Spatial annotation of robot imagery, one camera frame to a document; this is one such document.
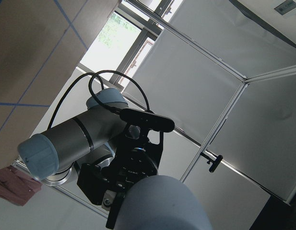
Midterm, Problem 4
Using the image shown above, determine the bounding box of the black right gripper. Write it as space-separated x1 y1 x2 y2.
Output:
76 129 164 209

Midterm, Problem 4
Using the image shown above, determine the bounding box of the light blue plastic cup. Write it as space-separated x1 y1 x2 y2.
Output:
114 175 213 230

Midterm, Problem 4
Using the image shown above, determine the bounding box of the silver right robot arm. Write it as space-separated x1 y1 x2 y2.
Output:
18 88 166 208

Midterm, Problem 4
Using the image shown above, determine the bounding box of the dark red cloth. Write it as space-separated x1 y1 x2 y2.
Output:
0 166 42 206

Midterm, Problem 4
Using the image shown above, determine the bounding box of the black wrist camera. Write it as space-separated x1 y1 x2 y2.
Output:
119 108 175 133

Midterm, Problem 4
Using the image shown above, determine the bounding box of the black clamp handle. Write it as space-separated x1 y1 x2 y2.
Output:
200 152 223 173

